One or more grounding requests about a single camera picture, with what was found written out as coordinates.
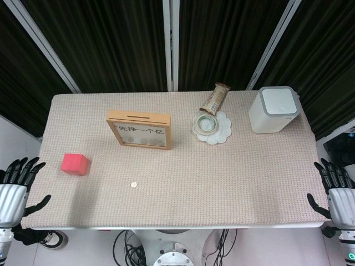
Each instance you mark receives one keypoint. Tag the white bin with grey rim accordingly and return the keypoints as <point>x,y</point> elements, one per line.
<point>274,110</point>

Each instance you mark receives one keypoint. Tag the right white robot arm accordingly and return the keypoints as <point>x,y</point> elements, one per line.
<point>348,246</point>

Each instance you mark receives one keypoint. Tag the red cube block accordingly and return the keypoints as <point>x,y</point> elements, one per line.
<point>74,164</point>

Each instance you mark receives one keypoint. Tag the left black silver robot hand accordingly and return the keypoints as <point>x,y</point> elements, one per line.
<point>12,199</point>

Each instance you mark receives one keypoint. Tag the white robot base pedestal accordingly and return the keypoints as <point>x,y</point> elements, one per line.
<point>172,243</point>

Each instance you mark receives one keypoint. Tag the grey partition post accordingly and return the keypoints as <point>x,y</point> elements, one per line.
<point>47,50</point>
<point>170,44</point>
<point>273,44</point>

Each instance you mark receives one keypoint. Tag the brown snack bar wrapper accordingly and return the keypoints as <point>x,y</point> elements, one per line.
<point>216,98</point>

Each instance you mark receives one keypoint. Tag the person in black clothes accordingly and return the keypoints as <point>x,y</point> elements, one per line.
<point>26,235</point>

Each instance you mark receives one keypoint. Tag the beige woven tablecloth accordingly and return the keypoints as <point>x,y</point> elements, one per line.
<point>194,180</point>

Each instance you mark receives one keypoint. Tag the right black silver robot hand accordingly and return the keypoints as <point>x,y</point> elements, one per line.
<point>342,205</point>

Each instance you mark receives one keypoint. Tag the black and white sneaker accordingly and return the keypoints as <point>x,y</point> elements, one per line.
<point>56,239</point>

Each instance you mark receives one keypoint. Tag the black tripod foot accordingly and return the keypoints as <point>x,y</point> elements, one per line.
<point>330,232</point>

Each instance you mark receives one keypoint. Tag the black equipment case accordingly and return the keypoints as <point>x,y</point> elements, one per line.
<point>339,149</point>

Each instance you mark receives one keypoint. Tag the white flower paint palette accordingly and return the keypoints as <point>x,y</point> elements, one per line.
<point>223,130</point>

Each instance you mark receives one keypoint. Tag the small brass coin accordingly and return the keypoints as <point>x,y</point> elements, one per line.
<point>134,184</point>

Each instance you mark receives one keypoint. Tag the beige masking tape roll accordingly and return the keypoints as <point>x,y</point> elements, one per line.
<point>197,126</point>

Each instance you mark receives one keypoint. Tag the wooden framed coin box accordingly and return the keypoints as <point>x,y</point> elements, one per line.
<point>138,117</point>

